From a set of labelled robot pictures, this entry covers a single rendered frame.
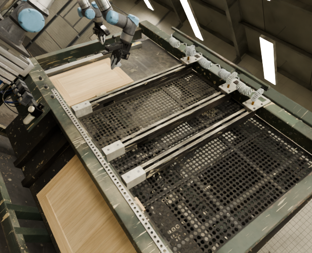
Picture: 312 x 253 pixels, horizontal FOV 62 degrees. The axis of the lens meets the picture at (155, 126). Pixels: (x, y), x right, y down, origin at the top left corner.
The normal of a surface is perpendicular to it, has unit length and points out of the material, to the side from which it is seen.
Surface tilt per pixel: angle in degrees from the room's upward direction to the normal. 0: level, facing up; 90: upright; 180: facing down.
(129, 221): 57
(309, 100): 90
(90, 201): 90
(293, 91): 90
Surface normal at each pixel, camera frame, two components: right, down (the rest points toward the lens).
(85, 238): -0.43, -0.37
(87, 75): 0.02, -0.70
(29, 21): 0.38, 0.60
